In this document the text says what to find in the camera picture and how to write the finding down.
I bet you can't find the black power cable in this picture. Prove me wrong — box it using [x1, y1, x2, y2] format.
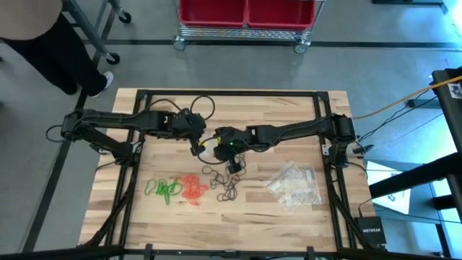
[357, 95, 445, 144]

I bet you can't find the black metal beam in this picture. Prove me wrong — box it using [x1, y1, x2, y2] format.
[367, 153, 462, 199]

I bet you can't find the orange rubber bands heap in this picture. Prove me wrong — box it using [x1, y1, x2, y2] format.
[179, 173, 210, 206]

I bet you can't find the black Netgear network switch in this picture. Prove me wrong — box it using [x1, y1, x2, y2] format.
[355, 215, 388, 246]

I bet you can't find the chrome wire shelving cart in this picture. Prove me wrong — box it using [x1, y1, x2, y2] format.
[171, 0, 328, 54]

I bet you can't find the red plastic bin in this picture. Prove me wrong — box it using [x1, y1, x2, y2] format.
[178, 0, 249, 29]
[247, 0, 318, 30]

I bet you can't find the white printed sticker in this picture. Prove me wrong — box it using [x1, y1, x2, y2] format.
[447, 82, 462, 100]

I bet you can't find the grey metal rolling stand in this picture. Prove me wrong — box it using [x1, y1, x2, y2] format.
[61, 0, 133, 66]

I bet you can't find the yellow extension cable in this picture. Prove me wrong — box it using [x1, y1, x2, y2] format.
[352, 74, 462, 121]

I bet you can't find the white paper sheet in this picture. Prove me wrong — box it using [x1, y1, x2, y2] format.
[365, 160, 412, 216]

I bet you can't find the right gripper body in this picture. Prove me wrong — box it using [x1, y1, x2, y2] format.
[212, 126, 253, 163]

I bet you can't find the black rubber bands heap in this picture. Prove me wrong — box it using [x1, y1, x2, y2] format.
[201, 164, 248, 202]

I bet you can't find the person's white shoe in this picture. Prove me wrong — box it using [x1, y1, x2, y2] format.
[92, 71, 115, 99]

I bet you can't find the person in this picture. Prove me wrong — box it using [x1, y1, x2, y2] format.
[0, 0, 115, 99]

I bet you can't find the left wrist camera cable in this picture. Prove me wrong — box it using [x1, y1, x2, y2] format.
[146, 95, 217, 122]

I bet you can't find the black desk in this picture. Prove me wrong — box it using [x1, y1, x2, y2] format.
[431, 66, 462, 217]

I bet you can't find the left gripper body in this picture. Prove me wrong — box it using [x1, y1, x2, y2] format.
[172, 110, 207, 142]

